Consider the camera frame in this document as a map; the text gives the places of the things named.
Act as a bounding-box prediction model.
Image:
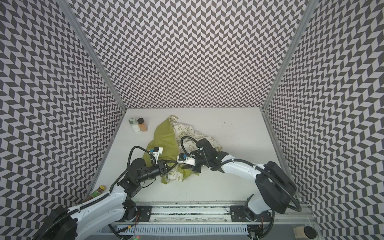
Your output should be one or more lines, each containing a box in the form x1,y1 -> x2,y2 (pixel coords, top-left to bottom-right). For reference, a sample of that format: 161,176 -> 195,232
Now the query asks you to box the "orange spice jar black lid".
137,118 -> 148,132

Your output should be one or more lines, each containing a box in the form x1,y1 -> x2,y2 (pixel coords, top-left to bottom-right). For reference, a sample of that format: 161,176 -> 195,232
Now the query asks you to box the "aluminium right corner post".
262,0 -> 319,112

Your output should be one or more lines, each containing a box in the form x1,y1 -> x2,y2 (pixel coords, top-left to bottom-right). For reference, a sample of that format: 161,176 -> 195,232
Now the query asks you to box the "aluminium corner post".
262,0 -> 319,112
56,0 -> 127,112

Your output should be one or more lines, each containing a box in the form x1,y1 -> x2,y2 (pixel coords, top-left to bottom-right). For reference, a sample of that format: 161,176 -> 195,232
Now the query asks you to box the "metal base rail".
98,201 -> 316,226

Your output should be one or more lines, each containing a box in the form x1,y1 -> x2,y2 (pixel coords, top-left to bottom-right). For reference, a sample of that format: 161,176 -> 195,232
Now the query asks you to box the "brown sauce bottle green label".
82,185 -> 106,203

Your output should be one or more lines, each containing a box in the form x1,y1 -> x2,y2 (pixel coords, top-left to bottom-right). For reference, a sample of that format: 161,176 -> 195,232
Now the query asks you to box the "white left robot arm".
33,147 -> 171,240

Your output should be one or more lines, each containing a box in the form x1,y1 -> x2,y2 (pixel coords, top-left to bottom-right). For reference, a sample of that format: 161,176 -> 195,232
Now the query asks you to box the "black round puck on sponge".
294,226 -> 318,240

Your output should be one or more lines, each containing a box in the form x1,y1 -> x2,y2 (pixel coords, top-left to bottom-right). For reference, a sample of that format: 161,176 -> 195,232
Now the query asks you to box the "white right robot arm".
183,139 -> 302,216

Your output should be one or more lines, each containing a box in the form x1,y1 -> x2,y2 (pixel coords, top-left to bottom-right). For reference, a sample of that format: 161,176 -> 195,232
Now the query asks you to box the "white spice jar green lid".
129,118 -> 141,133

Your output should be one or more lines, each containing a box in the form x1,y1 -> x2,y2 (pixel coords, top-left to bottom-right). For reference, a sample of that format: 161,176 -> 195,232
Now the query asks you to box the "green and cream printed jacket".
143,116 -> 223,185

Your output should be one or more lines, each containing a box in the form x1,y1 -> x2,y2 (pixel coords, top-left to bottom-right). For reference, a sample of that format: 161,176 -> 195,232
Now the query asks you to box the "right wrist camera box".
177,153 -> 196,166

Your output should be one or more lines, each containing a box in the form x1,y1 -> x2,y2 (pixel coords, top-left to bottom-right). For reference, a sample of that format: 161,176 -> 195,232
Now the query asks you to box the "aluminium left corner post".
56,0 -> 127,112

